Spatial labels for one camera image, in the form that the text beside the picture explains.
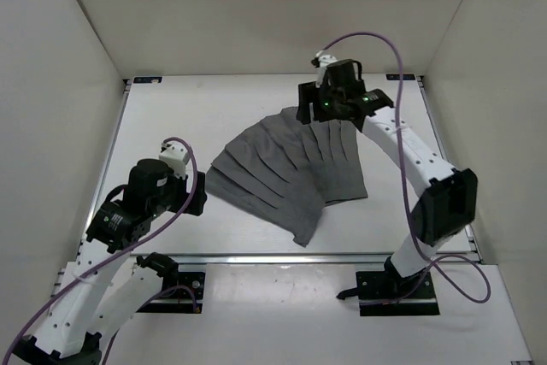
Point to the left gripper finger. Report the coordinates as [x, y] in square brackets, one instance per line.
[196, 205]
[198, 182]

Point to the left blue corner label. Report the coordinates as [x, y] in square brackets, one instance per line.
[147, 80]

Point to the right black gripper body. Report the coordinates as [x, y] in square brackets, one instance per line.
[329, 106]

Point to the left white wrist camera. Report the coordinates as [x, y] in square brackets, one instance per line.
[176, 156]

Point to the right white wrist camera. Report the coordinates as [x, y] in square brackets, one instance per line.
[320, 62]

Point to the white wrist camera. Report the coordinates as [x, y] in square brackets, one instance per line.
[176, 156]
[320, 62]

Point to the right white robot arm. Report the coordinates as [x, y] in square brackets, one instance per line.
[446, 195]

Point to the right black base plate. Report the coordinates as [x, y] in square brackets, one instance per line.
[378, 297]

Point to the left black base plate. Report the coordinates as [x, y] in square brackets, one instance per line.
[181, 294]

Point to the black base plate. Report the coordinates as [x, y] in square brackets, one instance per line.
[181, 294]
[378, 297]

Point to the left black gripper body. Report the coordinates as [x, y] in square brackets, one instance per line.
[176, 192]

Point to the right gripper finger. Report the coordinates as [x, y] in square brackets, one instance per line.
[306, 95]
[320, 102]

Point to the right blue corner label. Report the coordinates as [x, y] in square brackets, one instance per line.
[397, 77]

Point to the grey pleated skirt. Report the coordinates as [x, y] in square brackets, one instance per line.
[286, 173]

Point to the blue corner label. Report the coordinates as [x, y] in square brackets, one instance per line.
[147, 80]
[397, 77]

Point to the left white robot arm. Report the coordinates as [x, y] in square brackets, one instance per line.
[77, 323]

